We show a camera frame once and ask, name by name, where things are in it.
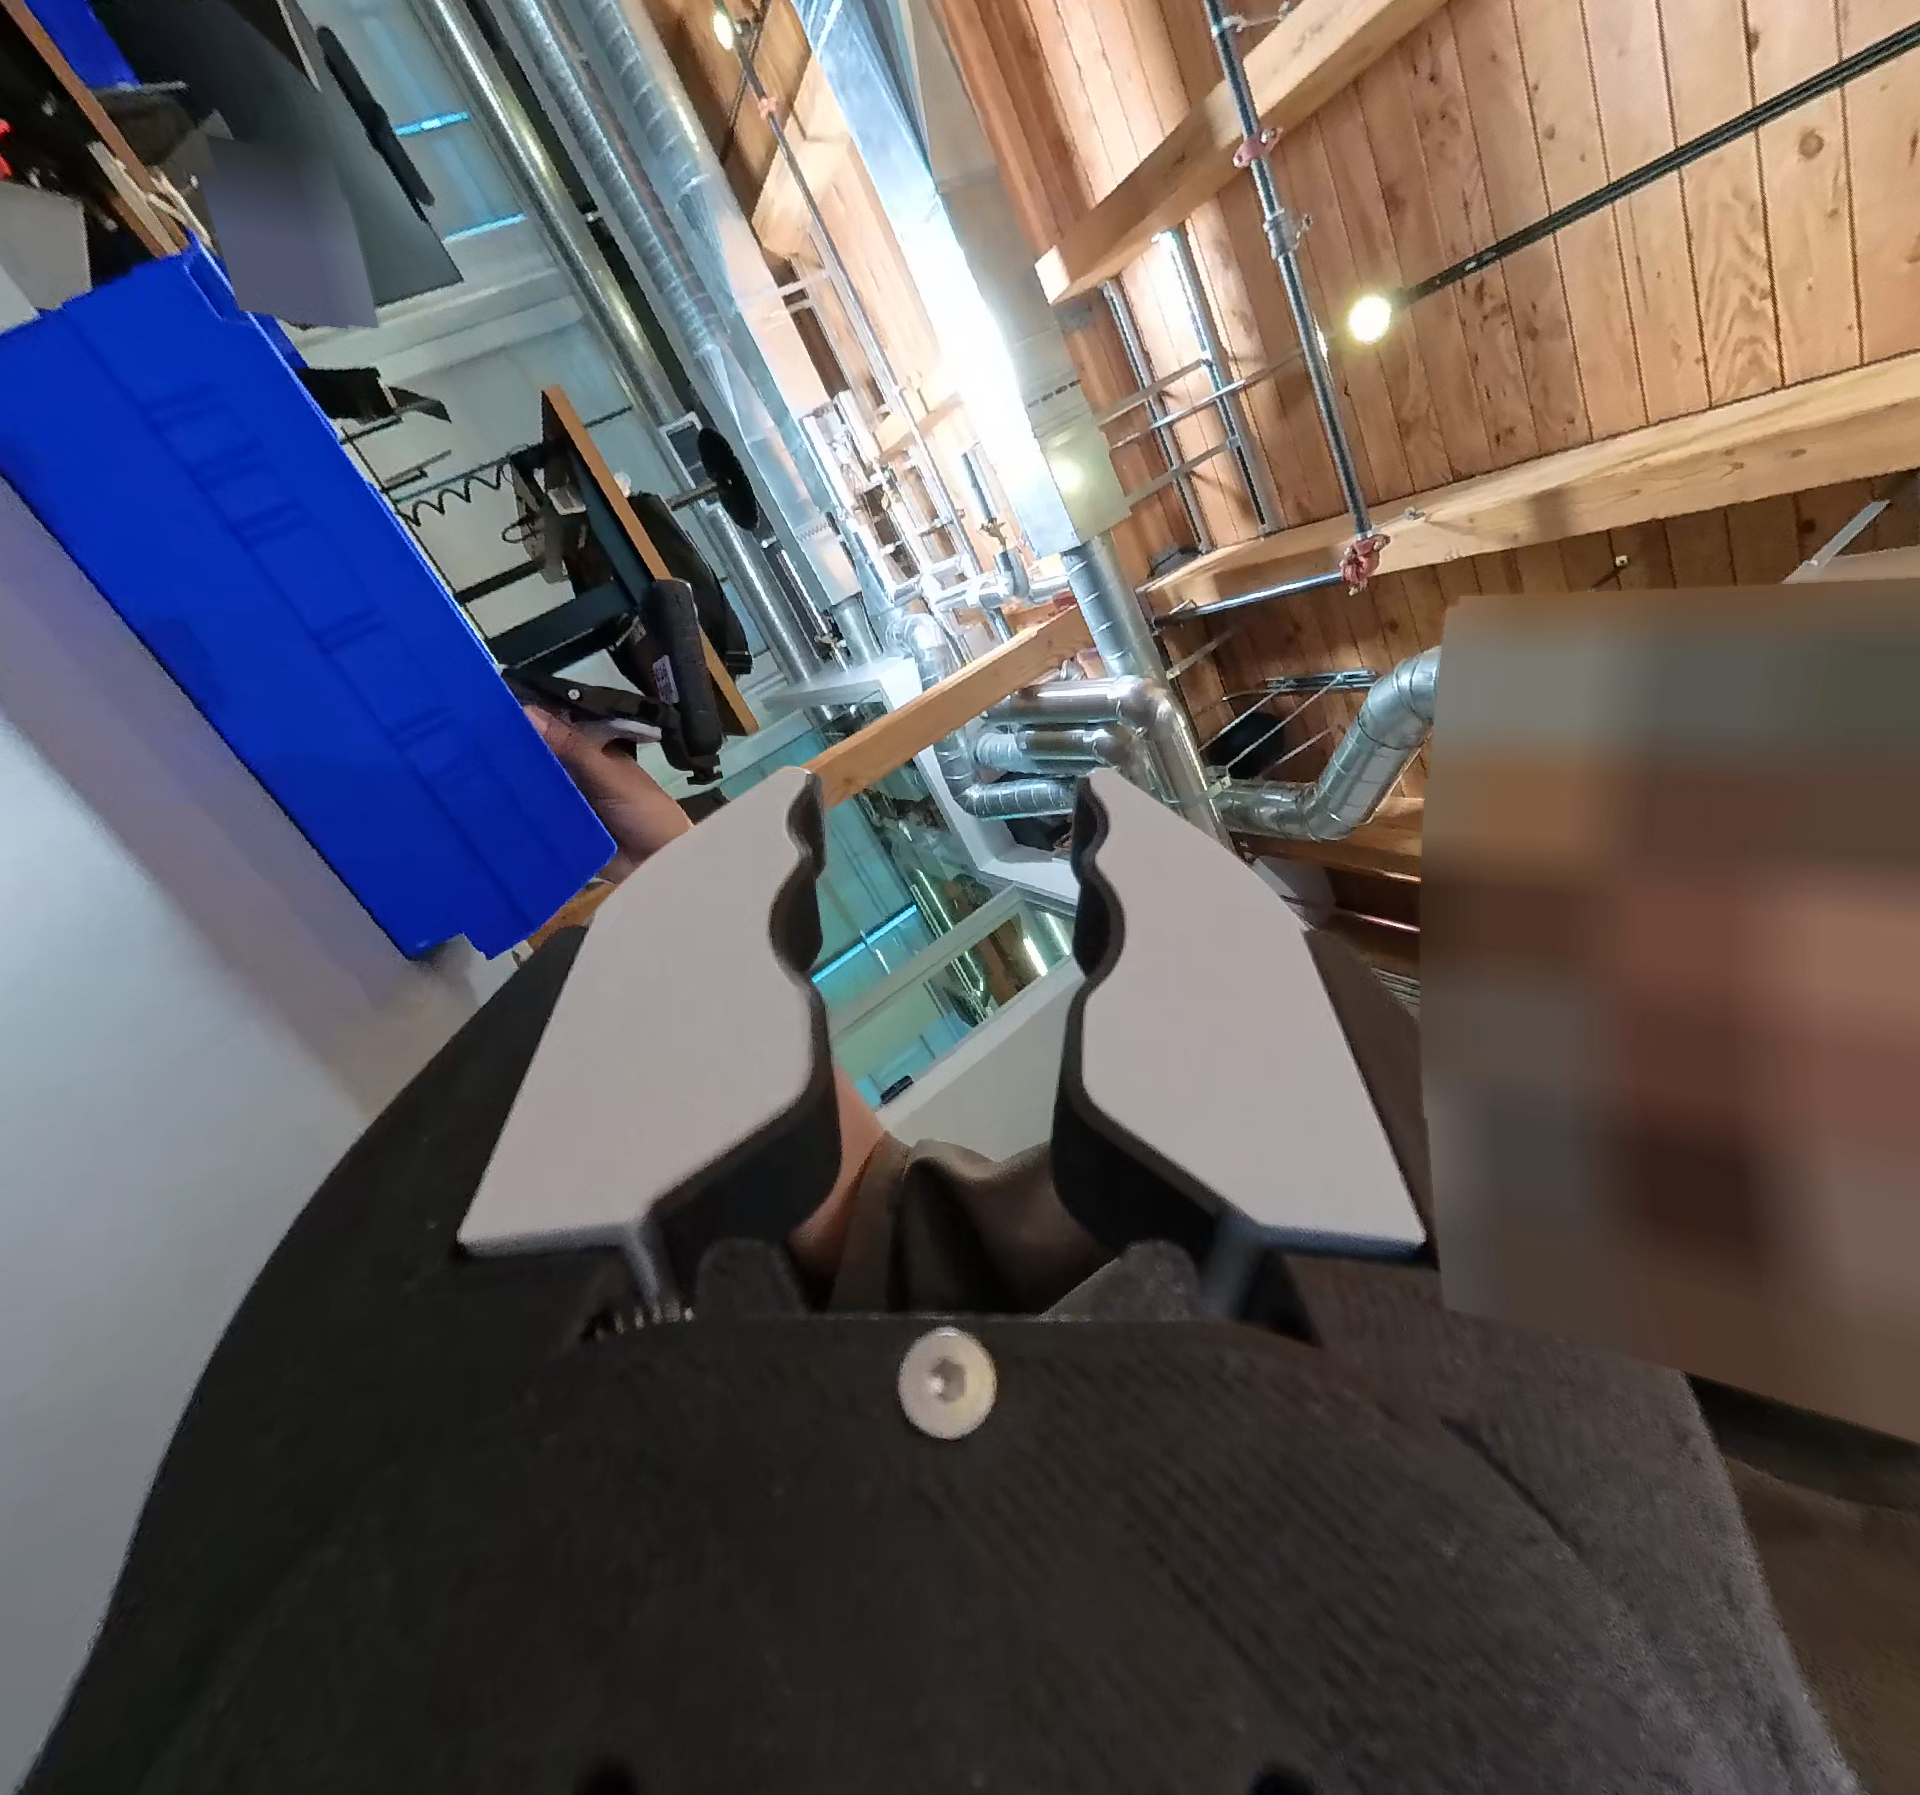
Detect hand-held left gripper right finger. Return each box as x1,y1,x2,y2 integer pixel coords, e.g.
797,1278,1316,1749
1049,769,1431,1319

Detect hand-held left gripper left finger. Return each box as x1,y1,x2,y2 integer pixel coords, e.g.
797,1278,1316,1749
454,769,844,1300

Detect blue plastic bin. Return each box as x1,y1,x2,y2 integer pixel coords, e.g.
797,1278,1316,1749
0,242,621,960

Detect wooden-top standing desk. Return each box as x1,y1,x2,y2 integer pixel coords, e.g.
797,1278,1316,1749
501,385,760,740

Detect grey desk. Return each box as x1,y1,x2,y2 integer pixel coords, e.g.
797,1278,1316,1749
0,473,514,1767

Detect person's right hand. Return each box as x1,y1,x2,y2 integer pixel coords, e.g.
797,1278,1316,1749
527,713,694,878

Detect black backpack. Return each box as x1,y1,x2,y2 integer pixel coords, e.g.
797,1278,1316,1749
627,489,751,680

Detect black pole with round disc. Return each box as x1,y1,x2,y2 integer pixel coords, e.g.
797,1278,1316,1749
669,423,765,522

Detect silver insulated pipes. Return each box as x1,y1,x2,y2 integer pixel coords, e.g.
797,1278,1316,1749
887,580,1444,853

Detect black office chair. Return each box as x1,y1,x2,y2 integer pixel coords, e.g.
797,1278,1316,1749
301,361,454,434

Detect white sign board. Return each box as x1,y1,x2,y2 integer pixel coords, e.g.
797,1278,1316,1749
0,180,94,318

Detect wooden support post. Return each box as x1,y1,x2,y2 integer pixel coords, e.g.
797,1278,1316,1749
517,607,1098,956

